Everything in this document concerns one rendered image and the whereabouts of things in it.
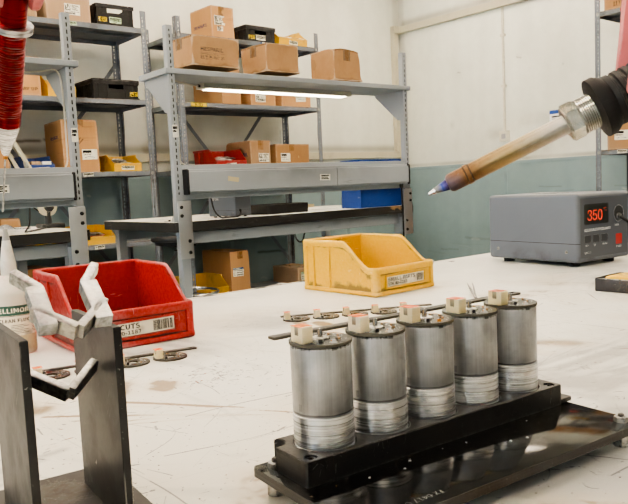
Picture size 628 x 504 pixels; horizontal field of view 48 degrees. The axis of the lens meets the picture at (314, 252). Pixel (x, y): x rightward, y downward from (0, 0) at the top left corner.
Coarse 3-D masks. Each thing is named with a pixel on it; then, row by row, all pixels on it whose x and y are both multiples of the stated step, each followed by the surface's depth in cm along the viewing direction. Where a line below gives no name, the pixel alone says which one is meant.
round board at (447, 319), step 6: (396, 318) 32; (426, 318) 30; (438, 318) 31; (444, 318) 31; (450, 318) 31; (402, 324) 31; (408, 324) 30; (414, 324) 30; (420, 324) 30; (426, 324) 30; (432, 324) 30; (438, 324) 30; (444, 324) 30
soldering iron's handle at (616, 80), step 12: (612, 72) 28; (624, 72) 28; (588, 84) 28; (600, 84) 28; (612, 84) 27; (624, 84) 27; (600, 96) 27; (612, 96) 27; (624, 96) 27; (600, 108) 28; (612, 108) 27; (624, 108) 27; (612, 120) 27; (624, 120) 28; (612, 132) 28
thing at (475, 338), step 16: (464, 320) 32; (480, 320) 32; (496, 320) 32; (464, 336) 32; (480, 336) 32; (496, 336) 32; (464, 352) 32; (480, 352) 32; (496, 352) 32; (464, 368) 32; (480, 368) 32; (496, 368) 32; (464, 384) 32; (480, 384) 32; (496, 384) 32; (464, 400) 32; (480, 400) 32; (496, 400) 33
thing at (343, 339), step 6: (330, 336) 28; (336, 336) 28; (342, 336) 28; (348, 336) 28; (294, 342) 28; (312, 342) 28; (318, 342) 27; (324, 342) 27; (342, 342) 27; (348, 342) 28; (306, 348) 27; (312, 348) 27; (318, 348) 27; (324, 348) 27
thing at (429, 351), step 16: (416, 336) 30; (432, 336) 30; (448, 336) 30; (416, 352) 30; (432, 352) 30; (448, 352) 31; (416, 368) 30; (432, 368) 30; (448, 368) 31; (416, 384) 30; (432, 384) 30; (448, 384) 31; (416, 400) 31; (432, 400) 30; (448, 400) 31; (416, 416) 31; (432, 416) 30; (448, 416) 31
